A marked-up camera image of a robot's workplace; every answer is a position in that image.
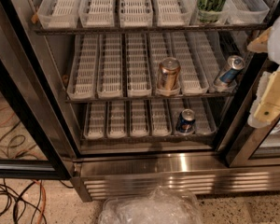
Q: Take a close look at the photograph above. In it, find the orange soda can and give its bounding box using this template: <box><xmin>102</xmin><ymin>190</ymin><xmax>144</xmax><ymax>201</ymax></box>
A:
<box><xmin>157</xmin><ymin>57</ymin><xmax>181</xmax><ymax>91</ymax></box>

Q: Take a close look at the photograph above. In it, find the middle wire shelf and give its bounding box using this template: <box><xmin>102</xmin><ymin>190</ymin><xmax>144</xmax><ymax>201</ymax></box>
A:
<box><xmin>62</xmin><ymin>31</ymin><xmax>256</xmax><ymax>105</ymax></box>

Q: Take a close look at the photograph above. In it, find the blue can shelf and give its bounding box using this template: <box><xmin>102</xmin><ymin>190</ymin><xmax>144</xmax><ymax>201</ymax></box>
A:
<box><xmin>214</xmin><ymin>55</ymin><xmax>245</xmax><ymax>87</ymax></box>
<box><xmin>175</xmin><ymin>109</ymin><xmax>195</xmax><ymax>134</ymax></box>

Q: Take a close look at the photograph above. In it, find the top wire shelf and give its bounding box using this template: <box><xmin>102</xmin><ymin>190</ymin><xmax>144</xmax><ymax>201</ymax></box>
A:
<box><xmin>33</xmin><ymin>0</ymin><xmax>280</xmax><ymax>35</ymax></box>

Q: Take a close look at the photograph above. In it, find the wire shelf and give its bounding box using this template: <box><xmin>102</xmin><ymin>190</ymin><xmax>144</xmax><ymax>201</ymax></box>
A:
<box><xmin>83</xmin><ymin>98</ymin><xmax>217</xmax><ymax>140</ymax></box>
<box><xmin>62</xmin><ymin>31</ymin><xmax>256</xmax><ymax>105</ymax></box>
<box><xmin>33</xmin><ymin>0</ymin><xmax>280</xmax><ymax>35</ymax></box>

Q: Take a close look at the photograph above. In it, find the blue can middle shelf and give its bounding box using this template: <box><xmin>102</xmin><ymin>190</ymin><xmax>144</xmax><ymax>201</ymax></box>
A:
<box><xmin>214</xmin><ymin>55</ymin><xmax>245</xmax><ymax>87</ymax></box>

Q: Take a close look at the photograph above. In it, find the blue can bottom shelf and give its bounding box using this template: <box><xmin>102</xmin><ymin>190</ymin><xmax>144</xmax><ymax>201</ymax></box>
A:
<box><xmin>175</xmin><ymin>109</ymin><xmax>195</xmax><ymax>134</ymax></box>

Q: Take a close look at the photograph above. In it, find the steel fridge bottom grille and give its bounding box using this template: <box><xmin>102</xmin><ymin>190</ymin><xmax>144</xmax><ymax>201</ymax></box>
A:
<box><xmin>71</xmin><ymin>153</ymin><xmax>280</xmax><ymax>202</ymax></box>

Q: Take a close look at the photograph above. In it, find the black fridge door left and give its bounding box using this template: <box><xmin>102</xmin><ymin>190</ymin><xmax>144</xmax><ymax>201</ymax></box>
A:
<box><xmin>0</xmin><ymin>0</ymin><xmax>78</xmax><ymax>179</ymax></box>

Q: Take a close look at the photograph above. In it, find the clear plastic bag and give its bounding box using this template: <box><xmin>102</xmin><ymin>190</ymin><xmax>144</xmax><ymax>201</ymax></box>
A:
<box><xmin>98</xmin><ymin>186</ymin><xmax>203</xmax><ymax>224</ymax></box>

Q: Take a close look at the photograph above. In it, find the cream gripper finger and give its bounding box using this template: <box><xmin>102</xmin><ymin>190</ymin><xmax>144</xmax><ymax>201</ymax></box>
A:
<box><xmin>247</xmin><ymin>27</ymin><xmax>272</xmax><ymax>53</ymax></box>
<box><xmin>247</xmin><ymin>66</ymin><xmax>280</xmax><ymax>129</ymax></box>

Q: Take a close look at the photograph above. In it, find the black cable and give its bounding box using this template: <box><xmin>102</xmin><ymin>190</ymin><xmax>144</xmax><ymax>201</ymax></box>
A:
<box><xmin>0</xmin><ymin>178</ymin><xmax>48</xmax><ymax>224</ymax></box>

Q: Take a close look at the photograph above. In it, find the bottom wire shelf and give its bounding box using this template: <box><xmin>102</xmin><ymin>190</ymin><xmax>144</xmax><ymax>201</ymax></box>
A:
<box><xmin>83</xmin><ymin>98</ymin><xmax>217</xmax><ymax>140</ymax></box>

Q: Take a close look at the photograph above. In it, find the right fridge glass door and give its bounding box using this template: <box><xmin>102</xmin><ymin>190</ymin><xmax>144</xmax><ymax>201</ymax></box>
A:
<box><xmin>216</xmin><ymin>55</ymin><xmax>280</xmax><ymax>168</ymax></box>

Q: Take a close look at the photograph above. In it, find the green tall can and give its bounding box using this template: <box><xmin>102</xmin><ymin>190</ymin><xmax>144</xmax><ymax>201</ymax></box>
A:
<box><xmin>197</xmin><ymin>0</ymin><xmax>226</xmax><ymax>23</ymax></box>

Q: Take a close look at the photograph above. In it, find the orange cable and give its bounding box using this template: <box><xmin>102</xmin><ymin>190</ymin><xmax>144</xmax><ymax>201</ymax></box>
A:
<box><xmin>31</xmin><ymin>179</ymin><xmax>48</xmax><ymax>224</ymax></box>

